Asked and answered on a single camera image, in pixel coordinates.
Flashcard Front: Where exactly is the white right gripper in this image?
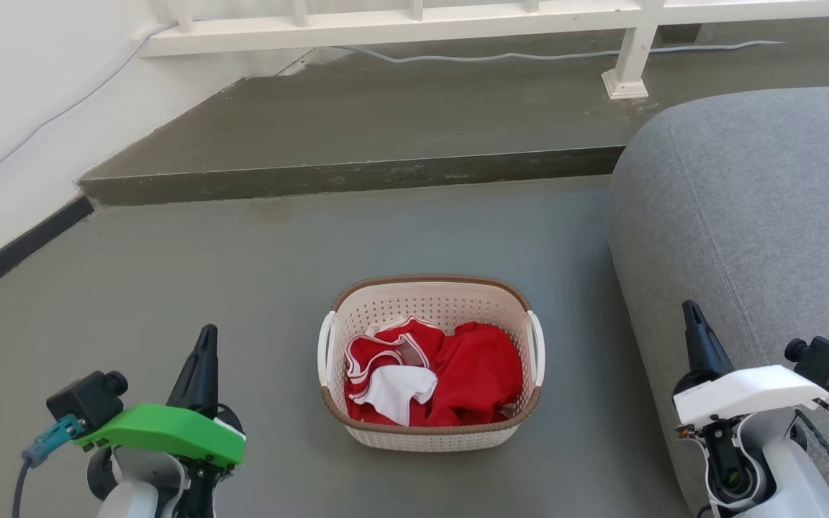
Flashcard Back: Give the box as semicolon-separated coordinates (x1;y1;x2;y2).
674;300;829;429

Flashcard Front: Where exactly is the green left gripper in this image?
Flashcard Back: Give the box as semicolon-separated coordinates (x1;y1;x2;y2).
76;324;246;468

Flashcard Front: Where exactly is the cream plastic laundry basket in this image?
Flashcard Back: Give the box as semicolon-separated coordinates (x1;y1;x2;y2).
317;273;546;453

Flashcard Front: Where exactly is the grey fabric sofa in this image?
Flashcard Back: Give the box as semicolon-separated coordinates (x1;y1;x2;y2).
607;85;829;518

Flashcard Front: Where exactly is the red jersey with white trim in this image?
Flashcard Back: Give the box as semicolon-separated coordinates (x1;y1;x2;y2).
344;315;445;427

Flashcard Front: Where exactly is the white cloth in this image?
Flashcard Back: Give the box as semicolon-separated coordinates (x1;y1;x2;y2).
368;365;438;427

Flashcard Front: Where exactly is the plain red garment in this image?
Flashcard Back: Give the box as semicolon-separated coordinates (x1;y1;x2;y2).
425;322;525;428

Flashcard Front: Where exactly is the black baseboard strip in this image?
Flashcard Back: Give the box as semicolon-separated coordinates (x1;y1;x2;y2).
0;194;96;309

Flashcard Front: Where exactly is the white metal railing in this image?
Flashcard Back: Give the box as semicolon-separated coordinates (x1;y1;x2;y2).
137;0;829;100

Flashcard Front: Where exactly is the teal left camera connector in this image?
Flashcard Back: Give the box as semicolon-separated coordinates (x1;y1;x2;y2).
22;415;86;468

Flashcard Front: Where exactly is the grey left camera cable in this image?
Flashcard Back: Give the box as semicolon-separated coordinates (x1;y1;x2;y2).
12;459;32;518

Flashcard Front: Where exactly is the white wall cable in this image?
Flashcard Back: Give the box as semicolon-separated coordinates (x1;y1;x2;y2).
0;22;178;196

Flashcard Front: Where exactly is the grey floor cable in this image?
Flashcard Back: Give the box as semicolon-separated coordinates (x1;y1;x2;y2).
335;40;786;64

